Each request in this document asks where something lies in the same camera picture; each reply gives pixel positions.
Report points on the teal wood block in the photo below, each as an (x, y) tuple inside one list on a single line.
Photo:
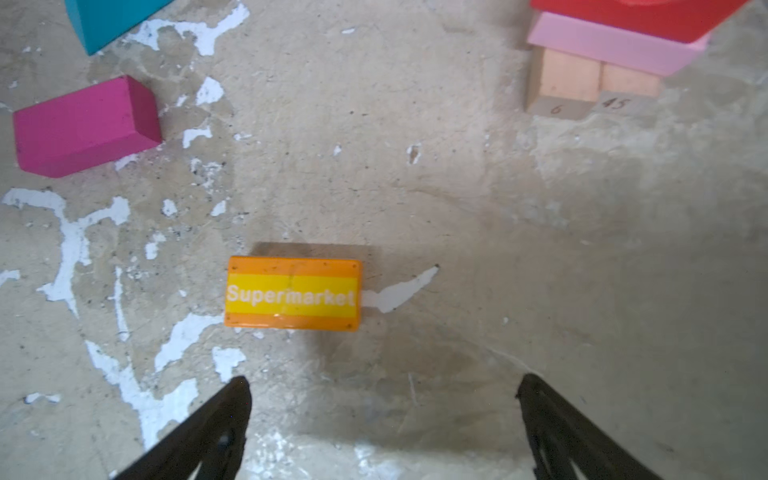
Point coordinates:
[(99, 22)]

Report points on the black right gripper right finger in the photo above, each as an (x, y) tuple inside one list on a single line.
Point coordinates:
[(567, 445)]

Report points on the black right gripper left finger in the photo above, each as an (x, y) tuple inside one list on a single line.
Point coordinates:
[(209, 444)]

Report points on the pink wood block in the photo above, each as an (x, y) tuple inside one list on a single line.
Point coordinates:
[(633, 50)]

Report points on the orange cylinder wood block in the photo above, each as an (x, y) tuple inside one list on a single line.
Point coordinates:
[(293, 293)]

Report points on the magenta wood block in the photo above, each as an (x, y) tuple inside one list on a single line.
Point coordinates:
[(87, 128)]

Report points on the red rectangular wood block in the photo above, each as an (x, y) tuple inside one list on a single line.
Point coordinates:
[(682, 21)]

